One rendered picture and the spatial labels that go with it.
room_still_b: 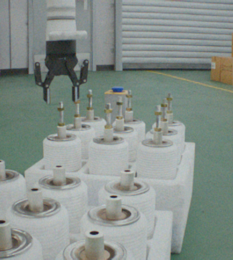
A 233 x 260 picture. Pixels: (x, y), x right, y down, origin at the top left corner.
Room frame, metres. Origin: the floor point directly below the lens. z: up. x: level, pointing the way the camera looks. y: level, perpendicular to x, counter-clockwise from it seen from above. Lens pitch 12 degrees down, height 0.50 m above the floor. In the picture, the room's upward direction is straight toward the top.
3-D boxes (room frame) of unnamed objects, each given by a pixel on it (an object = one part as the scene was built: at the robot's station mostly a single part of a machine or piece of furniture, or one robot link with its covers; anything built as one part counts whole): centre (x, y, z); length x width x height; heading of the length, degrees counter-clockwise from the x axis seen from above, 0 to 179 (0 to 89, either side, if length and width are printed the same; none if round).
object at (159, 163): (0.96, -0.10, 0.16); 0.10 x 0.10 x 0.18
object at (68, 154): (1.01, 0.13, 0.16); 0.10 x 0.10 x 0.18
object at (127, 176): (0.66, -0.02, 0.26); 0.02 x 0.02 x 0.03
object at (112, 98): (1.40, -0.01, 0.16); 0.07 x 0.07 x 0.31; 76
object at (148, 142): (0.96, -0.10, 0.25); 0.08 x 0.08 x 0.01
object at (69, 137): (1.01, 0.13, 0.25); 0.08 x 0.08 x 0.01
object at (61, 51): (1.02, 0.13, 0.45); 0.08 x 0.08 x 0.09
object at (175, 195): (1.10, -0.01, 0.09); 0.39 x 0.39 x 0.18; 76
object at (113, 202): (0.55, 0.00, 0.26); 0.02 x 0.02 x 0.03
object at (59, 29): (1.00, 0.12, 0.52); 0.11 x 0.09 x 0.06; 23
